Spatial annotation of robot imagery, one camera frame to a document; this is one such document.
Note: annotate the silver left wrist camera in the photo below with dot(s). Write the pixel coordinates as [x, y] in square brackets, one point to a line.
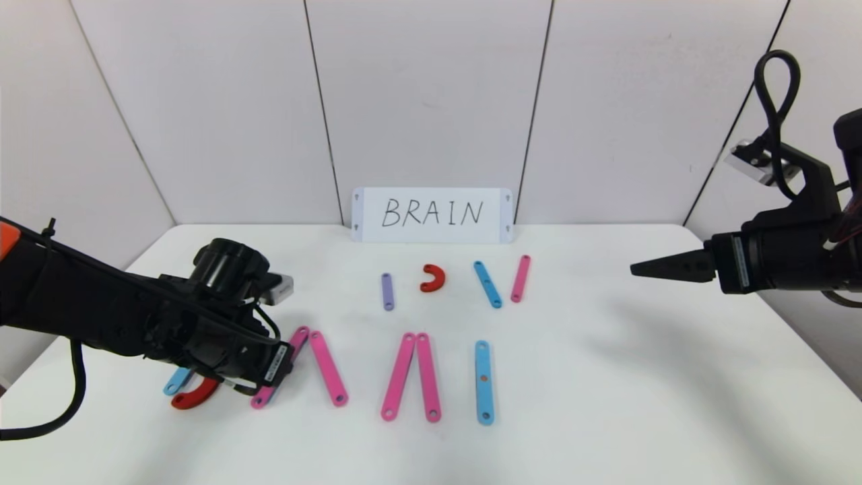
[279, 289]

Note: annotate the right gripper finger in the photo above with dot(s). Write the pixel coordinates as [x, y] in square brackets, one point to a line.
[687, 267]

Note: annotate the short blue bar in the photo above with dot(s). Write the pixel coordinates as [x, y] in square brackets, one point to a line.
[482, 274]

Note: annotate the large red curved piece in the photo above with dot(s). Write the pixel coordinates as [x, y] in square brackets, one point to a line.
[192, 401]

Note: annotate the short pink bar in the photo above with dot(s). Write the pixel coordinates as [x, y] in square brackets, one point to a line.
[520, 276]

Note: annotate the long light blue bar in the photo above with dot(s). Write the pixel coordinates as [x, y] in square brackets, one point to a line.
[174, 384]
[484, 397]

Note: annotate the black right camera bracket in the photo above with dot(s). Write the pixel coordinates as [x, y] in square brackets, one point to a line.
[815, 188]

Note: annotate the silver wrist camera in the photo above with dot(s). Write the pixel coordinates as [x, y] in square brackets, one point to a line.
[279, 289]
[747, 162]

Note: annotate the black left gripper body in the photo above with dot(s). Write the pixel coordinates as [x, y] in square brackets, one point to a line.
[277, 364]

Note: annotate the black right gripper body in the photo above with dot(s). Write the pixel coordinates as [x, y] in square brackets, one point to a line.
[737, 263]

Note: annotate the long pink bar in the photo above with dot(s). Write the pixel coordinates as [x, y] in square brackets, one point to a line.
[399, 377]
[428, 377]
[328, 368]
[300, 337]

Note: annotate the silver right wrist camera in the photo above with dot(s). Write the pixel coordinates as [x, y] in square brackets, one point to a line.
[747, 162]

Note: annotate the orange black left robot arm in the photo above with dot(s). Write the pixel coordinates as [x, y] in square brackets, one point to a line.
[81, 303]

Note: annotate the short purple bar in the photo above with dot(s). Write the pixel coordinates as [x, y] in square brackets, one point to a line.
[387, 293]

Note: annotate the white BRAIN sign card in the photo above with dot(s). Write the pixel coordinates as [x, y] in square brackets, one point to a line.
[431, 236]

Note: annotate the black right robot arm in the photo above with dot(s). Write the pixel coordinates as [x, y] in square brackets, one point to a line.
[850, 148]

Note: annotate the small red curved piece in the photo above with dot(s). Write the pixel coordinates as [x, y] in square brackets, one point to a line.
[441, 277]

